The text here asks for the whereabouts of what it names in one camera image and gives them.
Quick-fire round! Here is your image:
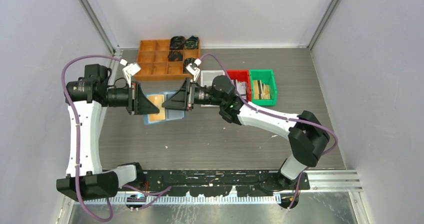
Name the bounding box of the blue leather card holder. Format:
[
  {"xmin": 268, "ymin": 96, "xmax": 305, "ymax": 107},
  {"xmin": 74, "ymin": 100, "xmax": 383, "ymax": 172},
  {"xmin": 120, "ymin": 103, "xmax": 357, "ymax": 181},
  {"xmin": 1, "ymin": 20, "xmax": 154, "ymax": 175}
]
[{"xmin": 144, "ymin": 90, "xmax": 186, "ymax": 125}]

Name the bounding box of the orange wooden compartment tray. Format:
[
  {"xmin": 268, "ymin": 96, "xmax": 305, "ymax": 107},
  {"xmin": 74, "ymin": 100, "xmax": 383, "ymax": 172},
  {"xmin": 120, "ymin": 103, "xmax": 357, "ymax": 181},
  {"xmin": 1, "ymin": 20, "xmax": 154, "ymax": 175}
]
[{"xmin": 135, "ymin": 38, "xmax": 201, "ymax": 81}]

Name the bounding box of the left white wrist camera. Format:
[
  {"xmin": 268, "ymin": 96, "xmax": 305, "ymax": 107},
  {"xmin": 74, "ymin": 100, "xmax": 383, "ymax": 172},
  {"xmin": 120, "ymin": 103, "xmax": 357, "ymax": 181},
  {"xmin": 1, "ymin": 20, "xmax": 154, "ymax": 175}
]
[{"xmin": 119, "ymin": 59, "xmax": 142, "ymax": 85}]

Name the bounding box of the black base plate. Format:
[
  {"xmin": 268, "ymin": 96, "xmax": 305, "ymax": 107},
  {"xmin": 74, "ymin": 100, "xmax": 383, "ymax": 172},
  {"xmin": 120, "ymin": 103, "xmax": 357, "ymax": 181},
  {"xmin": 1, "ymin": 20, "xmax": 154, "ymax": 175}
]
[{"xmin": 130, "ymin": 169, "xmax": 296, "ymax": 197}]

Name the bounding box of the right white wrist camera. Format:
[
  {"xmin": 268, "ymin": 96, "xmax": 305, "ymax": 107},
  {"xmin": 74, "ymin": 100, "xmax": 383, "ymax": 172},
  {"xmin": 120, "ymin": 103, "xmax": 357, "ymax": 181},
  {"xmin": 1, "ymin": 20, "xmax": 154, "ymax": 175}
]
[{"xmin": 184, "ymin": 57, "xmax": 202, "ymax": 82}]

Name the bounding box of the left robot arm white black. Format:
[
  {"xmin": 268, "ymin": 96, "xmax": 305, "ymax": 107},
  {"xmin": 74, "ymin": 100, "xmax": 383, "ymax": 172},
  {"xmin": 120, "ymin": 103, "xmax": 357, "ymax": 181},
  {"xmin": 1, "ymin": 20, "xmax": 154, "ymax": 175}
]
[{"xmin": 56, "ymin": 64, "xmax": 160, "ymax": 201}]

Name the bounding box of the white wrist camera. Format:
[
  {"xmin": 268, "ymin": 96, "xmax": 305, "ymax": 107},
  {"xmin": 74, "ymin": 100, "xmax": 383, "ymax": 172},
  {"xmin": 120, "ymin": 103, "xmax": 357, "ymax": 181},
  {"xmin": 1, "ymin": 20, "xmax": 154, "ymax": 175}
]
[
  {"xmin": 119, "ymin": 59, "xmax": 142, "ymax": 85},
  {"xmin": 184, "ymin": 57, "xmax": 202, "ymax": 82}
]

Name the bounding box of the white plastic bin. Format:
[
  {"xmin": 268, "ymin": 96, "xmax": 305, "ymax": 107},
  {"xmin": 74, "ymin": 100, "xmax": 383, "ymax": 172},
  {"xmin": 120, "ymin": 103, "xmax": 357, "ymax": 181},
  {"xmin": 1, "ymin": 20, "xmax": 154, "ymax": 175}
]
[{"xmin": 200, "ymin": 70, "xmax": 225, "ymax": 108}]

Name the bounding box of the rolled dark belt top right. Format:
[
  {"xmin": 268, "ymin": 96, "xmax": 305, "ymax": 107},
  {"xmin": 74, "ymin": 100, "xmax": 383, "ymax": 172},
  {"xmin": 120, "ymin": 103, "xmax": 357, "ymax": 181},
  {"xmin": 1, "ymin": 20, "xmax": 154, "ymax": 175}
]
[{"xmin": 184, "ymin": 35, "xmax": 199, "ymax": 50}]

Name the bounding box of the gold cards stack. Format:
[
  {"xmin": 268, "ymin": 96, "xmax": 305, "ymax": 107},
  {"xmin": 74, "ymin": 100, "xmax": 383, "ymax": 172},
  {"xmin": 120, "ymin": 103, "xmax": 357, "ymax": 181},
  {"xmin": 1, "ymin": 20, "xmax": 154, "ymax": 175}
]
[{"xmin": 251, "ymin": 80, "xmax": 271, "ymax": 100}]

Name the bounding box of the green plastic bin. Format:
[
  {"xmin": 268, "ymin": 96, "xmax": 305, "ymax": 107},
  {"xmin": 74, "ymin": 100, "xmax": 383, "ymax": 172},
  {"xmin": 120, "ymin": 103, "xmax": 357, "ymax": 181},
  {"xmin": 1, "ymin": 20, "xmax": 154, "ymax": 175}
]
[{"xmin": 249, "ymin": 69, "xmax": 278, "ymax": 107}]

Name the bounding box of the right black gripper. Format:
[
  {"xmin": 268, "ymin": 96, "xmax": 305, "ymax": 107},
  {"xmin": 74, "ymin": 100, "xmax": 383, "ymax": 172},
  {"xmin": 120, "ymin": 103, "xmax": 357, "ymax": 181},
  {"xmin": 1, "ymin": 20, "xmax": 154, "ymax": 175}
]
[{"xmin": 161, "ymin": 78, "xmax": 224, "ymax": 112}]

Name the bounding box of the rolled dark belt top left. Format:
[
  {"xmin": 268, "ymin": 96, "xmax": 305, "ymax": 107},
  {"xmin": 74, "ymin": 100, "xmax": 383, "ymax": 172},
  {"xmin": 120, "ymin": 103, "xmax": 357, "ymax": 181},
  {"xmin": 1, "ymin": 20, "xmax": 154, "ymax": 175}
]
[{"xmin": 169, "ymin": 36, "xmax": 186, "ymax": 50}]

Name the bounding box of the rolled dark belt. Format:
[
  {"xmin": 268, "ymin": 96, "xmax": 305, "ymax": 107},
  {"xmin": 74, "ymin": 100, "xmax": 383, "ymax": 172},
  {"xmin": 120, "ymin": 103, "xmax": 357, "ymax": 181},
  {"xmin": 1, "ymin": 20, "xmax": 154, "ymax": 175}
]
[
  {"xmin": 183, "ymin": 57, "xmax": 198, "ymax": 75},
  {"xmin": 167, "ymin": 50, "xmax": 183, "ymax": 62},
  {"xmin": 169, "ymin": 36, "xmax": 186, "ymax": 50},
  {"xmin": 184, "ymin": 35, "xmax": 199, "ymax": 50}
]

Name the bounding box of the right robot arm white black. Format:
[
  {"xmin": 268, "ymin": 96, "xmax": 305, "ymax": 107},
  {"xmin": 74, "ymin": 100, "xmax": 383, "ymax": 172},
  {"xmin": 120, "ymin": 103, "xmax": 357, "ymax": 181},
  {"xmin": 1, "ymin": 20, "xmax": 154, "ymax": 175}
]
[{"xmin": 162, "ymin": 75, "xmax": 330, "ymax": 190}]

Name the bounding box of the rolled dark belt bottom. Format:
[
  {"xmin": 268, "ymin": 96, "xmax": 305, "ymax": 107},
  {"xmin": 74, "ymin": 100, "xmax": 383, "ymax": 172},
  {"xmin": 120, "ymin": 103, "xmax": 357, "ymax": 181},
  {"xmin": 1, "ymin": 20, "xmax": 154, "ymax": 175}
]
[{"xmin": 183, "ymin": 57, "xmax": 198, "ymax": 75}]

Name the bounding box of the gold card in holder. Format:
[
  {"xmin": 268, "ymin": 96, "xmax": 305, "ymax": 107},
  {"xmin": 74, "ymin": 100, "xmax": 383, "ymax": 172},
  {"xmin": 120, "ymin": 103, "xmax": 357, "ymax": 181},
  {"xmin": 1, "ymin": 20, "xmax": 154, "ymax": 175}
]
[{"xmin": 147, "ymin": 94, "xmax": 167, "ymax": 123}]

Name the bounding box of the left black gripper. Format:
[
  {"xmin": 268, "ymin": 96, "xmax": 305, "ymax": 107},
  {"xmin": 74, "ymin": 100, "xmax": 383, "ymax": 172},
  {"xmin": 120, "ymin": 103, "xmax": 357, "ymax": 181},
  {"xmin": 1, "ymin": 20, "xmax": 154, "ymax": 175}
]
[{"xmin": 102, "ymin": 80, "xmax": 160, "ymax": 115}]

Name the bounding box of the rolled dark belt middle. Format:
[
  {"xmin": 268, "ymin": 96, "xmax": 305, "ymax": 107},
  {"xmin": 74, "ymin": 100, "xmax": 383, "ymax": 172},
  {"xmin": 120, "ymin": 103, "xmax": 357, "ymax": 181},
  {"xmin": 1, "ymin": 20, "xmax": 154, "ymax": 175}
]
[{"xmin": 167, "ymin": 50, "xmax": 183, "ymax": 62}]

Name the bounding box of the red plastic bin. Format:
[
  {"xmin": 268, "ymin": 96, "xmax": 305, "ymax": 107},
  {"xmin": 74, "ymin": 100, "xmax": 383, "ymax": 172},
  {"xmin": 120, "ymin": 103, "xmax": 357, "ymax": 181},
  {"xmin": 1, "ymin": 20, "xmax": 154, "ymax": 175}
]
[{"xmin": 226, "ymin": 69, "xmax": 252, "ymax": 102}]

